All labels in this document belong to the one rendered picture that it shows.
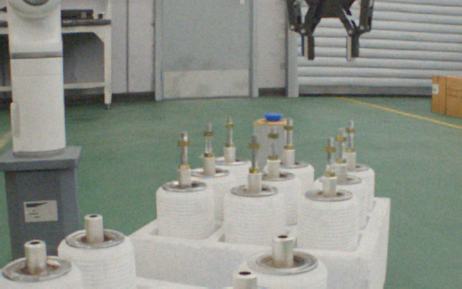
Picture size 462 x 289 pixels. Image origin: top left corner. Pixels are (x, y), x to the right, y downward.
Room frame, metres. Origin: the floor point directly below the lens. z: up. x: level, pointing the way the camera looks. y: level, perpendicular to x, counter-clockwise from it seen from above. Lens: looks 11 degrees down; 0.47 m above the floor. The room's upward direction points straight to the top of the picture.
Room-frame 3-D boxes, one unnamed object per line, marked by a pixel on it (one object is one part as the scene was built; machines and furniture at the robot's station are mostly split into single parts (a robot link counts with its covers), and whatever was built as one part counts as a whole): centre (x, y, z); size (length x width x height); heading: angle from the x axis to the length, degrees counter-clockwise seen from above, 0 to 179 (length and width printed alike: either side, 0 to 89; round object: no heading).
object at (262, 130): (1.40, -0.02, 0.16); 0.07 x 0.07 x 0.31; 75
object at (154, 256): (1.10, -0.01, 0.09); 0.39 x 0.39 x 0.18; 75
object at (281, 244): (0.64, -0.02, 0.26); 0.02 x 0.02 x 0.03
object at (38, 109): (1.06, 0.40, 0.39); 0.09 x 0.09 x 0.17; 14
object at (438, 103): (4.97, -1.53, 0.15); 0.30 x 0.24 x 0.30; 102
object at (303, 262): (0.64, -0.02, 0.25); 0.08 x 0.08 x 0.01
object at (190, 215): (1.01, 0.13, 0.16); 0.10 x 0.10 x 0.18
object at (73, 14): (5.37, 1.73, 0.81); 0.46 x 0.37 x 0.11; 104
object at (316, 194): (0.95, -0.10, 0.25); 0.08 x 0.08 x 0.01
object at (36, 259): (0.60, 0.24, 0.26); 0.02 x 0.02 x 0.03
